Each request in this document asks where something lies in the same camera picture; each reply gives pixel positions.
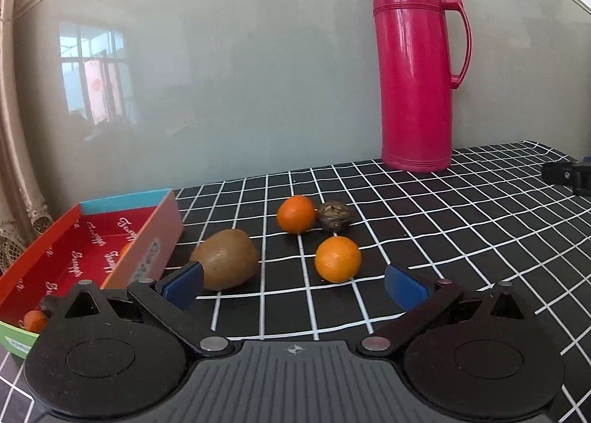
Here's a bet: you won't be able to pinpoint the brown kiwi fruit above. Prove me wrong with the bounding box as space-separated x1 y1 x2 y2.
189 229 259 291

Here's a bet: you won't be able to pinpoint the yellow-orange tangerine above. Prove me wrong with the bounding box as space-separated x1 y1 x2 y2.
315 236 363 283

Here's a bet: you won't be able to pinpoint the small carrot piece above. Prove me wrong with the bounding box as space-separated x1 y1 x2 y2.
23 310 48 334

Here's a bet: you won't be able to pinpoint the orange tangerine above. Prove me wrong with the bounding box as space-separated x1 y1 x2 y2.
276 195 315 234
119 242 131 258

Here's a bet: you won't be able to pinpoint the colourful cardboard box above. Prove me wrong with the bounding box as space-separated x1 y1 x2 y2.
1 189 183 358

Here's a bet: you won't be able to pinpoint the beige lace curtain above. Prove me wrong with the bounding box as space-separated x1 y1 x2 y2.
1 0 53 273

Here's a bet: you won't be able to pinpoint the pink thermos jug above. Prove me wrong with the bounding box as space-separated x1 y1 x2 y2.
373 0 473 173

